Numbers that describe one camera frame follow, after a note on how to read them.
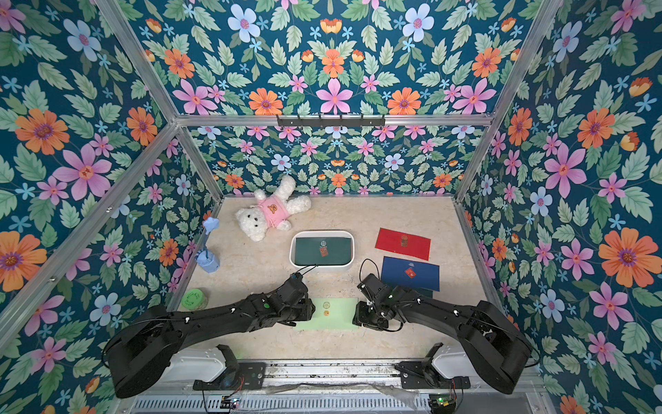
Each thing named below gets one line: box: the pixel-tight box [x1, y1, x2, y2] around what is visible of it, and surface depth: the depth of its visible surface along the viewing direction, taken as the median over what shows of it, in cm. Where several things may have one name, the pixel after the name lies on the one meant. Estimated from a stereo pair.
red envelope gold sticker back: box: [374, 227, 432, 262], surface depth 107 cm
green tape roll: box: [181, 288, 208, 312], surface depth 86 cm
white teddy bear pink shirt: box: [235, 175, 312, 242], surface depth 107 cm
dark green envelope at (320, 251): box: [294, 237, 352, 266], surface depth 99 cm
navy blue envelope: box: [380, 256, 441, 292], surface depth 98 cm
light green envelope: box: [294, 297, 360, 332], surface depth 88 cm
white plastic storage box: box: [288, 229, 356, 271], surface depth 100 cm
